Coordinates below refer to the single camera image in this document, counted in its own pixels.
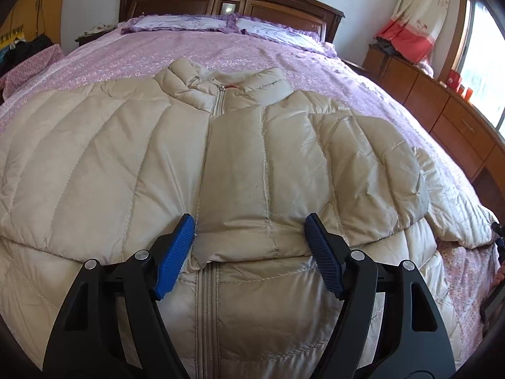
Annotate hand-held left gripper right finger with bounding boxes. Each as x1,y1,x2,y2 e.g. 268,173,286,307
305,212,458,379

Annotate window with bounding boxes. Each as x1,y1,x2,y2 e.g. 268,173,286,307
454,0,505,139

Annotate pink patterned cloth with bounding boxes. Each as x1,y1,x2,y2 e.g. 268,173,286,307
0,44,64,99

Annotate purple frilled pillow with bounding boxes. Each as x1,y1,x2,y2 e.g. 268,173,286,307
236,16,338,57
120,14,241,35

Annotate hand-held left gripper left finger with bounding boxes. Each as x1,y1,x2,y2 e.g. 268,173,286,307
41,213,197,379

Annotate long wooden low cabinet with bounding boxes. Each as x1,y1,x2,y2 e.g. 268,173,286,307
363,43,505,214

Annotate beige down jacket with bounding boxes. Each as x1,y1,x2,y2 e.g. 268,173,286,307
0,58,498,379

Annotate bed with pink bedspread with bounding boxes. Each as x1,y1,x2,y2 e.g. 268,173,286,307
0,27,502,364

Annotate dark clothes on cabinet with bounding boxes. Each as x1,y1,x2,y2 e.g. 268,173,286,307
374,35,399,57

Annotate dark clothes pile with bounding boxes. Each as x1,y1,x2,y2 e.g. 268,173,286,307
0,35,54,75

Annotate dark wooden nightstand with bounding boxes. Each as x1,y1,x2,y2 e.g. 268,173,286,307
75,27,119,48

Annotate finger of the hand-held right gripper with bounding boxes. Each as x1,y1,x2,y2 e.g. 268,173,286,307
490,221,505,265

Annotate yellow wooden wardrobe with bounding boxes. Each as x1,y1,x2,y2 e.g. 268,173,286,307
0,0,68,48

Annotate floral cream and red curtain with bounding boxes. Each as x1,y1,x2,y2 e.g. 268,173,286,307
375,0,450,64

